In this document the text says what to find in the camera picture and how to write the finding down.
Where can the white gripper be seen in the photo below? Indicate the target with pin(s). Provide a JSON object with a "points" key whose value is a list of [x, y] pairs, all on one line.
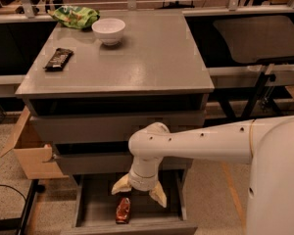
{"points": [[142, 183]]}

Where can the red coke can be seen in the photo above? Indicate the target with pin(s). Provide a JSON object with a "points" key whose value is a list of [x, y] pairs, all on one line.
{"points": [[123, 210]]}

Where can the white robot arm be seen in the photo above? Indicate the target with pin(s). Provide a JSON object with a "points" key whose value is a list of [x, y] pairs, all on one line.
{"points": [[266, 144]]}

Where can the grey open bottom drawer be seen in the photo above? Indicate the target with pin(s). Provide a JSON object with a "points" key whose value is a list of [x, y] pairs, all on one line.
{"points": [[96, 208]]}

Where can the grey middle drawer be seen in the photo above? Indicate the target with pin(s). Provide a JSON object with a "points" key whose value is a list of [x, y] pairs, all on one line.
{"points": [[91, 158]]}

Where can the grey top drawer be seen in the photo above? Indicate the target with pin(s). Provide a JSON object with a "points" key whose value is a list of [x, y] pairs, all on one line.
{"points": [[109, 127]]}

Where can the grey drawer cabinet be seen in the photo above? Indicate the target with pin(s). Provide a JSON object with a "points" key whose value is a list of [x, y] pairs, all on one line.
{"points": [[155, 68]]}

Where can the brown cardboard box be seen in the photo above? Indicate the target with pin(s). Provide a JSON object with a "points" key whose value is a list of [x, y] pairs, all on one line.
{"points": [[34, 156]]}

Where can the dark chocolate bar wrapper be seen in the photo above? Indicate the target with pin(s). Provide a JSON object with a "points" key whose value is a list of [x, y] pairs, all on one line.
{"points": [[59, 59]]}

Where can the white ceramic bowl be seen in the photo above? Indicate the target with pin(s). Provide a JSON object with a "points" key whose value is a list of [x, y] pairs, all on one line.
{"points": [[109, 31]]}

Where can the green chip bag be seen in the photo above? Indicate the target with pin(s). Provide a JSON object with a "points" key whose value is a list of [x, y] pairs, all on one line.
{"points": [[75, 16]]}

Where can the metal railing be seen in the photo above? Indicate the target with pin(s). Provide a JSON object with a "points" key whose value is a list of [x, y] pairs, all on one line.
{"points": [[130, 0]]}

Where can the black metal table frame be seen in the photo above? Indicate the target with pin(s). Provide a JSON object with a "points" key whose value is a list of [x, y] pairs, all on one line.
{"points": [[245, 92]]}

